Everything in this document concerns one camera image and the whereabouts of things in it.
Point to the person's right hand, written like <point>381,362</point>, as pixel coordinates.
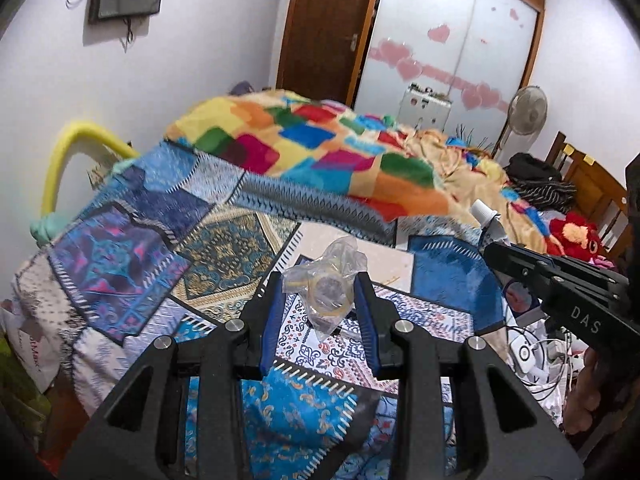
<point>582,390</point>

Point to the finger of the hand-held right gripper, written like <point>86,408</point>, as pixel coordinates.
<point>515,257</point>

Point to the white boxy appliance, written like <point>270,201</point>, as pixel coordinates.
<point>425,107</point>

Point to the wooden chair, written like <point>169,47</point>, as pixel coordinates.
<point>590,185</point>

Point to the black striped clothing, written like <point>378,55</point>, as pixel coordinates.
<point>542,180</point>

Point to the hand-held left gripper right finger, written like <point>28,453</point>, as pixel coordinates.
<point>367,330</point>

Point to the red plush toy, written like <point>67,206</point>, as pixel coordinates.
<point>577,235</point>

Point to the white pump bottle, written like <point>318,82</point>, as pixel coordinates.
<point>492,225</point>

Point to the white round device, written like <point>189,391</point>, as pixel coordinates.
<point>522,352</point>

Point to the white plastic shopping bag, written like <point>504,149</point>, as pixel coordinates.
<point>30,345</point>

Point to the clear plastic bag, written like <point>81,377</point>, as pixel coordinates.
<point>327,280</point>

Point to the brown wooden door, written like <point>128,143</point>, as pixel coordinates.
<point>325,30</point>

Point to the wardrobe with heart stickers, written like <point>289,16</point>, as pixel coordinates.
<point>450,25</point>

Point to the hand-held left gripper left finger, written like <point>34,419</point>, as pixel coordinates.
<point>272,325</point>

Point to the teal cloth knot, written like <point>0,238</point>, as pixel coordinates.
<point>47,230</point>

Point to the standing fan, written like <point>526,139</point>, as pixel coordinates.
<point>525,110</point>

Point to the yellow foam tube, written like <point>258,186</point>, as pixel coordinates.
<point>70,145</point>

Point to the dark spiky plant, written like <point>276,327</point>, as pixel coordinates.
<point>475,137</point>

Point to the blue patterned bedspread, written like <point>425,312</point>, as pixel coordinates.
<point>150,240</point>

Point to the colourful patchwork blanket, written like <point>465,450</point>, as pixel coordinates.
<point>320,155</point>

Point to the small items on bed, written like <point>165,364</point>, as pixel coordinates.
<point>435,325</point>

